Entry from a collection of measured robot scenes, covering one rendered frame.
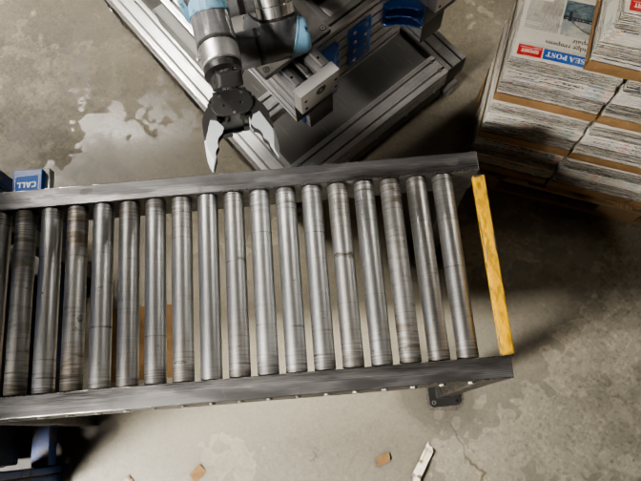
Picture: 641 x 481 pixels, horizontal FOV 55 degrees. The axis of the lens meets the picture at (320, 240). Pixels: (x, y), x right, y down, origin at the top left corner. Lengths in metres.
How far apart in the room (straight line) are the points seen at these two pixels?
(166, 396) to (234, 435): 0.81
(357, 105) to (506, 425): 1.23
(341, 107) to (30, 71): 1.35
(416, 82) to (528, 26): 0.67
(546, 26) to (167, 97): 1.52
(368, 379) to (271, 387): 0.22
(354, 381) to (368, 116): 1.12
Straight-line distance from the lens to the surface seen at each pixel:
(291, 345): 1.42
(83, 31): 2.94
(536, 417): 2.30
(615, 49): 1.66
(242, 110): 1.11
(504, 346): 1.44
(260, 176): 1.54
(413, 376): 1.41
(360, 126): 2.23
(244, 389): 1.42
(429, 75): 2.35
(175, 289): 1.49
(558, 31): 1.77
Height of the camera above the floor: 2.20
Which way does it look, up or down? 73 degrees down
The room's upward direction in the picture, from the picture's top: 7 degrees counter-clockwise
